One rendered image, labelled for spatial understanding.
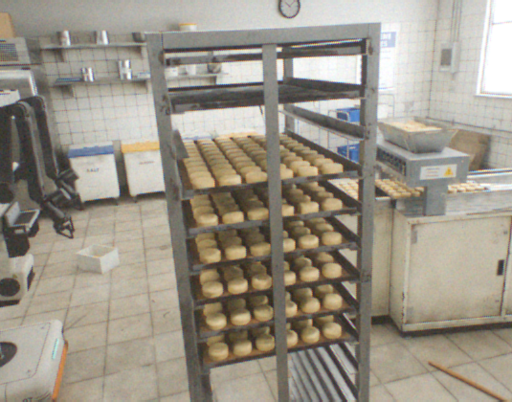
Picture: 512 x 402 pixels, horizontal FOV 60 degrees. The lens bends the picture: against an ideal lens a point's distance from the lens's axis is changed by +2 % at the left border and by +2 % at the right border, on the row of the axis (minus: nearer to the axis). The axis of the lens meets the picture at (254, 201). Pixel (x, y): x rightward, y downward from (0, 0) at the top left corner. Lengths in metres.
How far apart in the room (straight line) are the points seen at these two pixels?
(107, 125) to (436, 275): 4.81
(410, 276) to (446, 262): 0.23
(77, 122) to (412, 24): 5.15
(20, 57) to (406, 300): 4.54
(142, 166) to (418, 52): 4.63
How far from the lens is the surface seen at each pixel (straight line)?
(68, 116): 6.46
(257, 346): 1.21
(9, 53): 5.63
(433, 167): 2.63
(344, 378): 1.42
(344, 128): 1.12
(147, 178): 5.90
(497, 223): 2.95
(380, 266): 2.95
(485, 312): 3.20
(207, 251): 1.06
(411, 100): 7.79
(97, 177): 5.90
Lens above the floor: 1.77
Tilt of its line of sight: 18 degrees down
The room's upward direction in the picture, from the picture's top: 3 degrees counter-clockwise
